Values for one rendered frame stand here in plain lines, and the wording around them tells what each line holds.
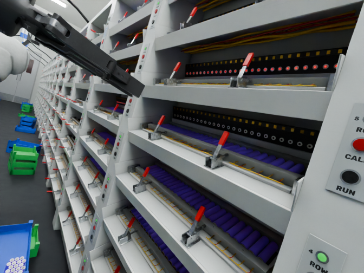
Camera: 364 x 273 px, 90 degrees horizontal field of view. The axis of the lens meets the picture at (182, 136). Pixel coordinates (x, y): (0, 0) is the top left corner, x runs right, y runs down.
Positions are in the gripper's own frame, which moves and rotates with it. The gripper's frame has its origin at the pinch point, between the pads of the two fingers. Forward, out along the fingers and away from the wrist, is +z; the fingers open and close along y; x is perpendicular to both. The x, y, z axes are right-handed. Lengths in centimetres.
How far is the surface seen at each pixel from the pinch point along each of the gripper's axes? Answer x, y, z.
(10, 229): -89, -88, 12
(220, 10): 53, -21, 28
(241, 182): -7.8, 20.2, 21.9
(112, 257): -59, -26, 38
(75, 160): -44, -100, 29
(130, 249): -44, -10, 31
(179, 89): 8.9, -6.2, 17.0
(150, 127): -3.8, -25.9, 26.1
